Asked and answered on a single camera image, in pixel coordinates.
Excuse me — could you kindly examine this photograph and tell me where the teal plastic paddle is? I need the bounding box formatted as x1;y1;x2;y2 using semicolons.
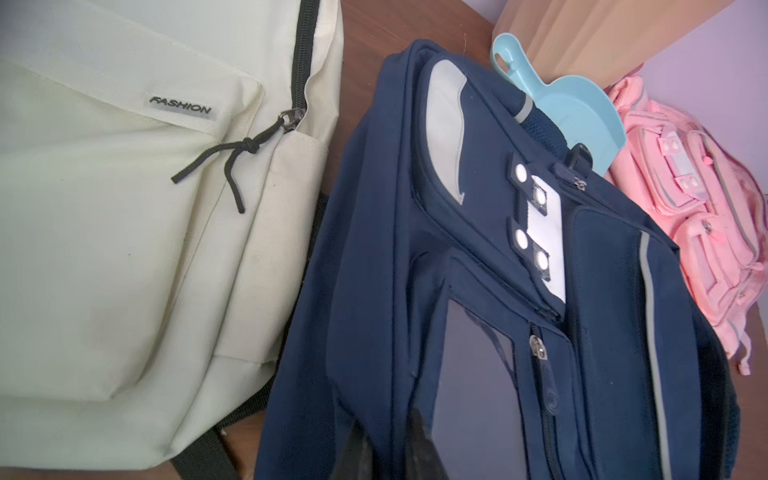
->
491;33;626;176

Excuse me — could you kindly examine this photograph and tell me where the cream white backpack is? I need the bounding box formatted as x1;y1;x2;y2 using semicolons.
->
1;1;344;472

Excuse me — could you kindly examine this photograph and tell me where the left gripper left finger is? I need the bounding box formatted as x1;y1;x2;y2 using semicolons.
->
330;422;374;480

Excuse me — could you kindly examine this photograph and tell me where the navy blue backpack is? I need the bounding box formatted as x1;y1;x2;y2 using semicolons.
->
255;40;740;479

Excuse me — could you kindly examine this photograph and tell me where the pink backpack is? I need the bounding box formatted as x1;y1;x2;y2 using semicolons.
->
606;76;767;376

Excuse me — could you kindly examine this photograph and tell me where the beige plant pot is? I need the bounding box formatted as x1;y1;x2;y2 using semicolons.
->
492;0;732;88

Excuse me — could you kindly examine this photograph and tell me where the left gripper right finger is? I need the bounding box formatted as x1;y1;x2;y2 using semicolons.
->
405;410;448;480

